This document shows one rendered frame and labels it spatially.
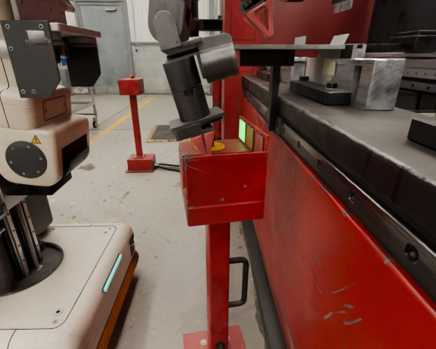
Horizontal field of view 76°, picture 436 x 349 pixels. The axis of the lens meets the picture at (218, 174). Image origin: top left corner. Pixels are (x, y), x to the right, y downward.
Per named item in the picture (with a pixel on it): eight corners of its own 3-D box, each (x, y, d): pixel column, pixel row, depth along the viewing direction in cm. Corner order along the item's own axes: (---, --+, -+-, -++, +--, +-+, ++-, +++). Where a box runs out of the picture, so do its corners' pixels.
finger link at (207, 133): (223, 165, 54) (211, 120, 50) (189, 177, 54) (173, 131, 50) (216, 154, 60) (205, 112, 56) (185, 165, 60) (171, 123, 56)
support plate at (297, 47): (228, 50, 82) (228, 46, 81) (317, 50, 83) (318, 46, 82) (234, 48, 65) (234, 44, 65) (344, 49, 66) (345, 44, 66)
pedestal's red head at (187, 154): (180, 185, 74) (176, 118, 67) (239, 181, 77) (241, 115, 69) (187, 227, 56) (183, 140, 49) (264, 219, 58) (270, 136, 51)
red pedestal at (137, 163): (130, 165, 270) (118, 74, 238) (156, 164, 271) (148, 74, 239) (124, 172, 252) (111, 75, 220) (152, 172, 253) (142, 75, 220)
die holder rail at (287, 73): (264, 75, 152) (266, 57, 149) (275, 75, 153) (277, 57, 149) (289, 84, 106) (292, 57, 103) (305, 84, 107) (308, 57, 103)
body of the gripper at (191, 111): (227, 121, 51) (216, 80, 48) (174, 138, 50) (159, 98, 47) (219, 114, 57) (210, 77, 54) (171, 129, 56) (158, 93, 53)
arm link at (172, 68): (163, 56, 51) (156, 59, 46) (200, 46, 50) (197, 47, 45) (176, 94, 54) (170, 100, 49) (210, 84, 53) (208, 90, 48)
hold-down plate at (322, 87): (288, 90, 89) (290, 79, 88) (305, 90, 89) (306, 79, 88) (326, 105, 61) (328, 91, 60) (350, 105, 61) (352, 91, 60)
